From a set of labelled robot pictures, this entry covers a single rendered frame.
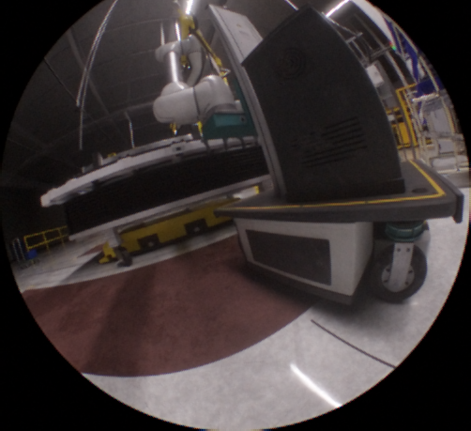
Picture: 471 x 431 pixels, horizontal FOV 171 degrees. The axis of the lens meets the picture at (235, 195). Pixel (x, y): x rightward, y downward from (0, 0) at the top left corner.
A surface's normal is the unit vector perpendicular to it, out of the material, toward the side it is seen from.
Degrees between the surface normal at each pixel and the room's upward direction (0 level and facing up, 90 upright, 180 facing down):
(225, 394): 0
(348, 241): 90
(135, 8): 175
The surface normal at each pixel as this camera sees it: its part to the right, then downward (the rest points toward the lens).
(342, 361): -0.27, -0.96
